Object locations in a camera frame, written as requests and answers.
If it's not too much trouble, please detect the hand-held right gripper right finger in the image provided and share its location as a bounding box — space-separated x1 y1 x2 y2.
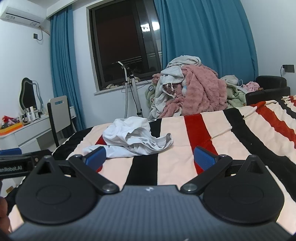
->
180 146 272 194

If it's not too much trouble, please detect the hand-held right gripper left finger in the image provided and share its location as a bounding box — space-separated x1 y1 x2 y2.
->
30 146 119 194

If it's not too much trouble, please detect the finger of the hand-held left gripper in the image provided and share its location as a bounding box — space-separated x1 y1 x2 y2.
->
32 150 53 164

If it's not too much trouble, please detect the white garment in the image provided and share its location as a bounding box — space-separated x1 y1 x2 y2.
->
82 116 174 158

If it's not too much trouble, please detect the white desk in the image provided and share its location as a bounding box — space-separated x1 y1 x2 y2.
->
0 113 77 154

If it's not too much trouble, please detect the red black cream striped blanket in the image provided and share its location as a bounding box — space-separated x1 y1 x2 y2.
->
7 95 296 232

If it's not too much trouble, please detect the orange tray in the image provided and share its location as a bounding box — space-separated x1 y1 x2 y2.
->
0 123 23 136

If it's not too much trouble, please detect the group of cosmetic bottles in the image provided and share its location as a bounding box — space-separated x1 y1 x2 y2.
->
22 105 43 122

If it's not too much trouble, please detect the grey back chair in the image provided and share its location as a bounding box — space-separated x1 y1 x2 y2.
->
47 95 77 147

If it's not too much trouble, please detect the wavy edge mirror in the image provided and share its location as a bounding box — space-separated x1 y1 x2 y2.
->
21 77 44 114

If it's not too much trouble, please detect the pink fluffy blanket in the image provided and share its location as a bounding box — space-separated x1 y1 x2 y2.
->
153 65 228 116

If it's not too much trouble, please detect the green fleece blanket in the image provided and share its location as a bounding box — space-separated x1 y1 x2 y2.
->
220 75 247 109

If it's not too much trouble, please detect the garment steamer stand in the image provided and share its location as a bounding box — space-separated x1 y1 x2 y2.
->
118 61 144 118

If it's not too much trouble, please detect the plaid cloth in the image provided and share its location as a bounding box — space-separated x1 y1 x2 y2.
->
163 83 176 96

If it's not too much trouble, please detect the pale green printed cloth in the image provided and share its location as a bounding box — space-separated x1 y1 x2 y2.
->
145 84 160 109

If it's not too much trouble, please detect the blue curtain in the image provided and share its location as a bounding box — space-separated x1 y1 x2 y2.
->
50 5 87 130
154 0 259 84

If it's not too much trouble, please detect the small pink cloth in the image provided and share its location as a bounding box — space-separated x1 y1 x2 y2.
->
243 81 260 91

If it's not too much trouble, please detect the grey garment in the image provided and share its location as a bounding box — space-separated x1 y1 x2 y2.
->
148 55 201 120

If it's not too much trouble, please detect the black armchair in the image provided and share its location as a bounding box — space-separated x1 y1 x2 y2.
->
245 75 290 106

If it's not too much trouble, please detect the dark window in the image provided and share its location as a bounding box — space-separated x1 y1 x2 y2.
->
87 0 162 91

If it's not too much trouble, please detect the white air conditioner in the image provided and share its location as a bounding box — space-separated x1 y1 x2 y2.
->
0 0 48 25

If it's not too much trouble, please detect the black wall socket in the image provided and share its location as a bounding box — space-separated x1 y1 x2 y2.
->
281 64 295 76

